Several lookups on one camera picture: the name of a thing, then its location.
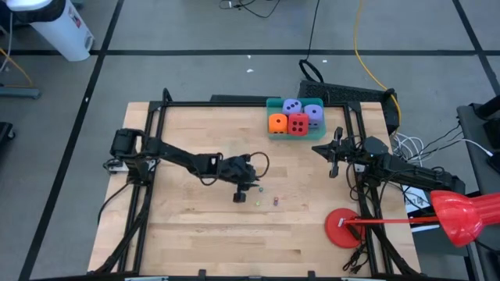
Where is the white cable bundle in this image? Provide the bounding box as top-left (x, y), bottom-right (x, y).
top-left (391, 131), bottom-right (427, 162)

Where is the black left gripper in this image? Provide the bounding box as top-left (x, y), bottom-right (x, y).
top-left (218, 154), bottom-right (262, 204)

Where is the white trash can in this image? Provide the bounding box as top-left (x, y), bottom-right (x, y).
top-left (5, 0), bottom-right (96, 62)

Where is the thin yellow cable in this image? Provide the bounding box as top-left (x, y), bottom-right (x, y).
top-left (0, 46), bottom-right (35, 89)

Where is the grey flat floor base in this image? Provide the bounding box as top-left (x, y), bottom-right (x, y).
top-left (0, 86), bottom-right (42, 100)

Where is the orange foam die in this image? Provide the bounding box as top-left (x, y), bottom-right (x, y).
top-left (268, 113), bottom-right (289, 135)

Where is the black power plug cable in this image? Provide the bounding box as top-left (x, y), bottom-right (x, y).
top-left (341, 242), bottom-right (369, 275)

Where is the black floor equipment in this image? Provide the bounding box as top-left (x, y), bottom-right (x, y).
top-left (0, 121), bottom-right (16, 144)

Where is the black metal table frame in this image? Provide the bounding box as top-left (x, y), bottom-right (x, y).
top-left (92, 87), bottom-right (422, 276)

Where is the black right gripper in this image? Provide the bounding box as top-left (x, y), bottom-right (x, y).
top-left (311, 126), bottom-right (368, 179)

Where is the printed white paper sheet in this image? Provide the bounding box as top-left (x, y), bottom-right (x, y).
top-left (401, 183), bottom-right (441, 234)

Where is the white power strip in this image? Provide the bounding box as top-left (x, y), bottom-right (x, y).
top-left (105, 158), bottom-right (130, 174)

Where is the red foam die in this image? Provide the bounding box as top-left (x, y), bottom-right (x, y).
top-left (287, 112), bottom-right (310, 137)

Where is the yellow floor cable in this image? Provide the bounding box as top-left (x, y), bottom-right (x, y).
top-left (353, 0), bottom-right (402, 124)

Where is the teal plastic bin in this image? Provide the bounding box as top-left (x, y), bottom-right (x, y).
top-left (266, 97), bottom-right (327, 141)

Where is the black side table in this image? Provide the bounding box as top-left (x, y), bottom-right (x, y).
top-left (455, 95), bottom-right (500, 281)

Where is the thin black floor cable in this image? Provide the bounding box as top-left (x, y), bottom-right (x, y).
top-left (217, 0), bottom-right (283, 20)

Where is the purple foam die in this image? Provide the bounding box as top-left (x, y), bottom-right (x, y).
top-left (303, 104), bottom-right (325, 130)
top-left (281, 98), bottom-right (303, 117)

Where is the red desk lamp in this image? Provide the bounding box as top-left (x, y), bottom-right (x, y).
top-left (323, 190), bottom-right (500, 250)

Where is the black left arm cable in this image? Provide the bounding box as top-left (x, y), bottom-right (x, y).
top-left (197, 151), bottom-right (271, 187)

